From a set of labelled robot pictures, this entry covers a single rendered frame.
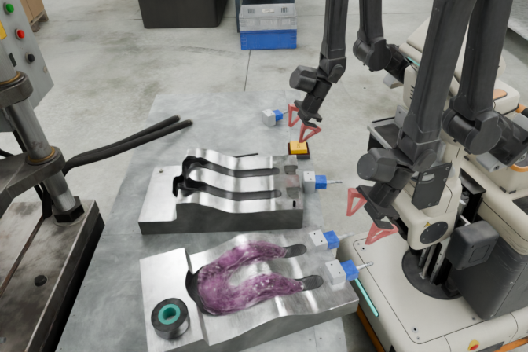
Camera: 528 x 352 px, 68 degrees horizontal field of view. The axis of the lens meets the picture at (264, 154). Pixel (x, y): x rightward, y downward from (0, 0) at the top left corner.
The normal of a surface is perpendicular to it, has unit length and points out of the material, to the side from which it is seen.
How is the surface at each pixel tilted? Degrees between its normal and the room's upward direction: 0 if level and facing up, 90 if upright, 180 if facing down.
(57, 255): 0
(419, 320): 0
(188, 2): 90
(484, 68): 90
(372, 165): 63
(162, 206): 0
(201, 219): 90
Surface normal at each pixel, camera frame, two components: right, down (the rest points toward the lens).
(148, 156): -0.04, -0.79
